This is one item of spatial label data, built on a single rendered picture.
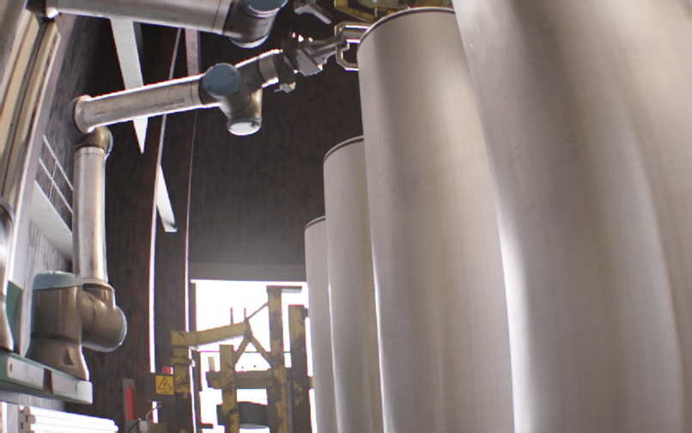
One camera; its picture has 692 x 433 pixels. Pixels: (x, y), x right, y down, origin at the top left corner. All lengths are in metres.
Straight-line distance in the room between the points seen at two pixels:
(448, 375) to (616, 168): 0.28
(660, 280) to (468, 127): 0.36
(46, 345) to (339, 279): 0.84
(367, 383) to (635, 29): 0.60
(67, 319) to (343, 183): 0.84
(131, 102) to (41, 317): 0.63
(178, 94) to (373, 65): 0.96
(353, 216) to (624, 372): 0.64
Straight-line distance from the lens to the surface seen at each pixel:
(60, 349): 1.42
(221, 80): 1.46
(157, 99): 1.56
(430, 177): 0.53
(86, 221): 1.70
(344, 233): 0.83
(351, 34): 1.57
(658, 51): 0.28
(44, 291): 1.46
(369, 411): 0.76
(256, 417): 2.06
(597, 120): 0.25
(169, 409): 2.25
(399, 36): 0.62
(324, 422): 1.07
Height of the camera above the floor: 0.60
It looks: 22 degrees up
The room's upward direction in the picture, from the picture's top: 4 degrees counter-clockwise
